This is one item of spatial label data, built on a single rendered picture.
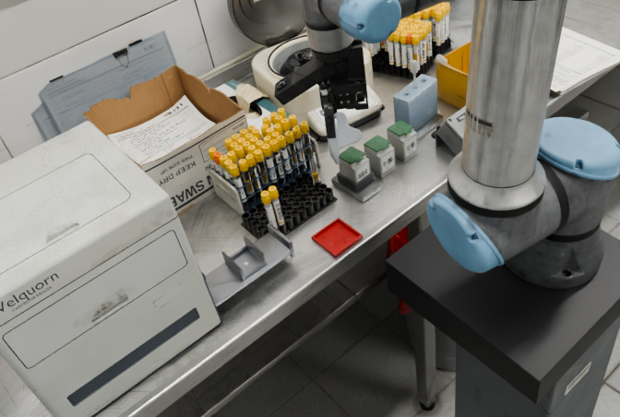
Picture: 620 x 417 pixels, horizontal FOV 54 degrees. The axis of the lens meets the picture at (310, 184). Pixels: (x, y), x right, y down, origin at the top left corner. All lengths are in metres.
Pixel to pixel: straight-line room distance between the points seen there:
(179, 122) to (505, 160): 0.88
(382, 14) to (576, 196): 0.35
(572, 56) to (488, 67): 0.95
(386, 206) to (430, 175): 0.12
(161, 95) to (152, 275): 0.65
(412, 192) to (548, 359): 0.45
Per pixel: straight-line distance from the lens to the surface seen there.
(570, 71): 1.53
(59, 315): 0.88
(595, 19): 1.79
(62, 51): 1.43
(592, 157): 0.84
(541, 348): 0.92
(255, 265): 1.07
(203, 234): 1.21
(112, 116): 1.44
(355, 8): 0.87
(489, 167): 0.72
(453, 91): 1.41
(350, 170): 1.18
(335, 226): 1.15
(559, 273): 0.97
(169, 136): 1.39
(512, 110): 0.67
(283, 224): 1.15
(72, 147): 1.01
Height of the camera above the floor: 1.69
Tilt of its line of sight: 41 degrees down
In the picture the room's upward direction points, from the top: 11 degrees counter-clockwise
